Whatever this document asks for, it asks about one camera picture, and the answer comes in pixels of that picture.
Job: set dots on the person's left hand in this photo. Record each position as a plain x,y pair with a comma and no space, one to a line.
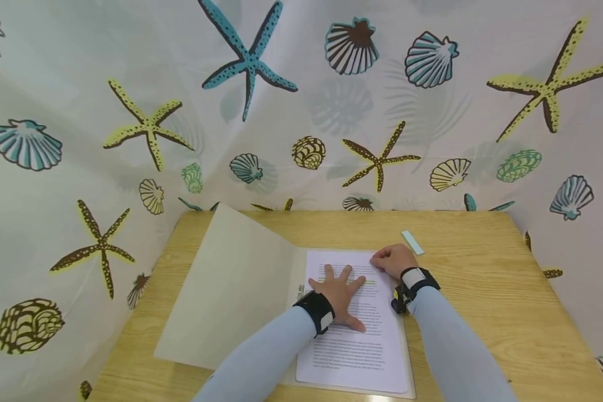
339,298

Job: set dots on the person's right hand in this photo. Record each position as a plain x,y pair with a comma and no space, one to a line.
397,259

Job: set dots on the person's left ring finger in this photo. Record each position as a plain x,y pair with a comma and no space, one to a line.
329,272

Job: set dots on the person's left thumb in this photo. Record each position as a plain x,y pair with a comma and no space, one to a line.
357,323

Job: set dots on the person's left little finger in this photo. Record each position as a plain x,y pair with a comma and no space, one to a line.
315,282

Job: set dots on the person's right fingers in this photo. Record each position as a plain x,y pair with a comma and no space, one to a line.
382,261

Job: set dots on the person's left index finger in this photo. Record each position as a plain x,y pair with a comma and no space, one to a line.
360,283

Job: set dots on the person's left middle finger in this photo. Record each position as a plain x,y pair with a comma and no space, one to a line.
347,273

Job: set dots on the printed white paper sheet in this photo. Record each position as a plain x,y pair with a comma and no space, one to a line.
362,352

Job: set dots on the person's right forearm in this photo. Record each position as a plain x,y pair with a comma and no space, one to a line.
457,352

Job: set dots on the person's left forearm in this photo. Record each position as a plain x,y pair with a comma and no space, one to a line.
266,363

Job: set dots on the black wrist band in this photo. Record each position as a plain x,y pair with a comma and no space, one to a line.
414,285
315,310

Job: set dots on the small light blue strip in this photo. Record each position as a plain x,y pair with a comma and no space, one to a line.
412,242

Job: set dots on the open cream paper folder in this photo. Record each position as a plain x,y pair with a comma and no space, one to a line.
231,290

